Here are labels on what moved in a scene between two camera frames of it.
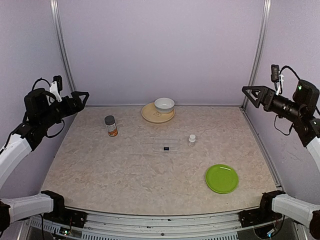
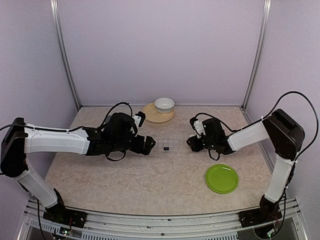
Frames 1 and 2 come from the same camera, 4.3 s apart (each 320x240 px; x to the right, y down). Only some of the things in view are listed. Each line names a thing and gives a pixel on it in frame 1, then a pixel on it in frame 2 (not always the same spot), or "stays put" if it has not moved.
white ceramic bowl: x=164 y=105 stays put
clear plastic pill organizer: x=165 y=144 stays put
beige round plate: x=149 y=113 stays put
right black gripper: x=264 y=91 to x=193 y=145
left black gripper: x=78 y=106 to x=138 y=148
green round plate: x=221 y=178 stays put
